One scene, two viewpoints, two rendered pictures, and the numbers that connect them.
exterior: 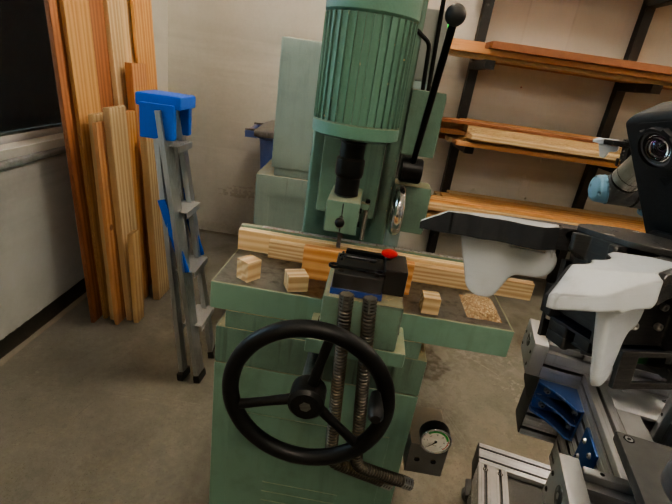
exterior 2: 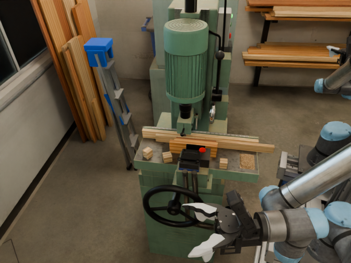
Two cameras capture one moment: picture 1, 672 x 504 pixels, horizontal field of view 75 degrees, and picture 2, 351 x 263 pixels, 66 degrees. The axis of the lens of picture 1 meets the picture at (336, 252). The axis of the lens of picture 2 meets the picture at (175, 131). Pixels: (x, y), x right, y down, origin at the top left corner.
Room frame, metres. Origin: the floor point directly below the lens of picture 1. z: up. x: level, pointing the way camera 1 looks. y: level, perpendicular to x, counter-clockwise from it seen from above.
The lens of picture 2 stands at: (-0.13, -0.11, 1.83)
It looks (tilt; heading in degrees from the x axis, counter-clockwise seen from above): 39 degrees down; 8
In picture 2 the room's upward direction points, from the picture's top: 1 degrees counter-clockwise
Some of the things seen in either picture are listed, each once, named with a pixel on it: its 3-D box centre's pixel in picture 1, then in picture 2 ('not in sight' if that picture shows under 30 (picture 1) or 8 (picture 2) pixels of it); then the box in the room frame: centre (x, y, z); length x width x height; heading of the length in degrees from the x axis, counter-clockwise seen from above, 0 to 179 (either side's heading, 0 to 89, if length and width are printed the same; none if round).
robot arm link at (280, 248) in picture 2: not in sight; (288, 238); (0.31, -0.36, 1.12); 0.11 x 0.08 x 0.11; 11
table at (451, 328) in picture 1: (359, 305); (195, 163); (0.82, -0.07, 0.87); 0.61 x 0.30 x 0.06; 88
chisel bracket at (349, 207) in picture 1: (344, 212); (186, 121); (0.95, -0.01, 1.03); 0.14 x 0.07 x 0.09; 178
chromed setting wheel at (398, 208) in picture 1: (396, 210); (212, 112); (1.05, -0.13, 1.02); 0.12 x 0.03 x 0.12; 178
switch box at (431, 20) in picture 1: (428, 47); (223, 27); (1.24, -0.16, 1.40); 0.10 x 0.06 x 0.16; 178
